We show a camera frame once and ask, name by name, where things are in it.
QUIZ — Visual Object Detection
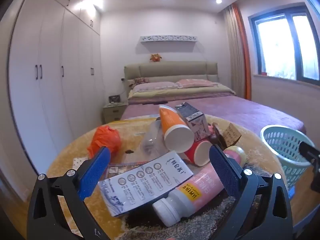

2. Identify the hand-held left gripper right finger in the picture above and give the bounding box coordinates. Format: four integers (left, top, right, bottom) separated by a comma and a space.
209, 145, 293, 240

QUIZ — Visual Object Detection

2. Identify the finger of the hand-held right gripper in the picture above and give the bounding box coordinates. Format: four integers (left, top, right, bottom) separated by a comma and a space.
299, 141, 320, 193

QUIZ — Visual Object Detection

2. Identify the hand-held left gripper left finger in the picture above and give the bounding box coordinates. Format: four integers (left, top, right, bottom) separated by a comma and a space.
27, 146, 112, 240

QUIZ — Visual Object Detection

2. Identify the small pale yogurt bottle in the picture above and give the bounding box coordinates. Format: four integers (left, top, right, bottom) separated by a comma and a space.
224, 145, 247, 168

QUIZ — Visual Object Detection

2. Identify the printed packet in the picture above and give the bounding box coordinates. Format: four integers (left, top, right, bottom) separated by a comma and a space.
107, 164, 148, 178

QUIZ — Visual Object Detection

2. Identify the pale green plastic basket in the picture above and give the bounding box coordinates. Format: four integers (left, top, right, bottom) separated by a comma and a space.
260, 125, 316, 190

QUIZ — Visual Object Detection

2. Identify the red paper cup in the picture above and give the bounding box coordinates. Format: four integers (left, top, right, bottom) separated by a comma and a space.
184, 140, 214, 167

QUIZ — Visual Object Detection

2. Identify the orange plastic bag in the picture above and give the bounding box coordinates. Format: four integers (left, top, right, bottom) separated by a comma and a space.
87, 126, 122, 159

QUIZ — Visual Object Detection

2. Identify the brown paper box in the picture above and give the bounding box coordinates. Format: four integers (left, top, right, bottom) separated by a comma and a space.
221, 122, 242, 147

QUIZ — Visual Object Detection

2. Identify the pink bottle with white cap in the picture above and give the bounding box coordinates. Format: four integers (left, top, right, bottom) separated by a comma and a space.
152, 164, 225, 227

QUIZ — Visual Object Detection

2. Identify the dark snack wrapper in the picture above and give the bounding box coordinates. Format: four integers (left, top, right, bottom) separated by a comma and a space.
211, 122, 225, 145

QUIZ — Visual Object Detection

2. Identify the white printed box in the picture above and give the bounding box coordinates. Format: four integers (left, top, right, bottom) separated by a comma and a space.
98, 150, 194, 217

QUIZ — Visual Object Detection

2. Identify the grey printed carton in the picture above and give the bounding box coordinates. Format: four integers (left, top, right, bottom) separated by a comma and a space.
175, 102, 210, 142

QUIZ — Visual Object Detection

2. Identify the clear plastic cup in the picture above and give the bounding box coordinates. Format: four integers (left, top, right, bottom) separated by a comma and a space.
140, 120, 170, 160

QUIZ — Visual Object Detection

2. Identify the orange paper cup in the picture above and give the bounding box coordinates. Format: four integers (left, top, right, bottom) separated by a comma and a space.
159, 106, 195, 153

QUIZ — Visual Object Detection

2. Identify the white dotted cloth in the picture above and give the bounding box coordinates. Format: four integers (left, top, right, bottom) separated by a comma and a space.
73, 156, 88, 173

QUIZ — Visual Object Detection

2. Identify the yellow printed blanket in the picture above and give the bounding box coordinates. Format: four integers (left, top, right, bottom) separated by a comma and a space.
46, 115, 295, 240

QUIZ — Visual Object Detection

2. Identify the beige nightstand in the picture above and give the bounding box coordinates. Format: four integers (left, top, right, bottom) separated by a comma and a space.
103, 102, 128, 124

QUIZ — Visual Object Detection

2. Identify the purple bedspread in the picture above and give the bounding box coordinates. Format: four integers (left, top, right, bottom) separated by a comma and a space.
122, 96, 307, 135

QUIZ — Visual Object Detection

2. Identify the pink patterned pillow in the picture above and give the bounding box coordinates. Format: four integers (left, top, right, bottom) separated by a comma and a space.
175, 79, 218, 88

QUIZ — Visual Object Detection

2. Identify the white wardrobe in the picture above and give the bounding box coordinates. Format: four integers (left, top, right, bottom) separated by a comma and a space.
9, 0, 105, 200

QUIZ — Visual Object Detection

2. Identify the plain pink pillow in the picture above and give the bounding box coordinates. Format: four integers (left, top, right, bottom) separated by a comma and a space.
132, 81, 175, 93

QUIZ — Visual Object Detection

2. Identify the beige upholstered bed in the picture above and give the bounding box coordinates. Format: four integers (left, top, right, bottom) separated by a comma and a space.
122, 61, 307, 135

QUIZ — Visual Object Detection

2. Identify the dark framed window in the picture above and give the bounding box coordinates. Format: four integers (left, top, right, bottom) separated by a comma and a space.
248, 2, 320, 85

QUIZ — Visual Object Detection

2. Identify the beige and orange curtain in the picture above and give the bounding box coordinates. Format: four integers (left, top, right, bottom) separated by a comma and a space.
222, 4, 252, 100

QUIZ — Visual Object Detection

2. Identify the white carved wall shelf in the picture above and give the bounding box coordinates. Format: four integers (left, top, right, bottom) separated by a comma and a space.
140, 35, 199, 44

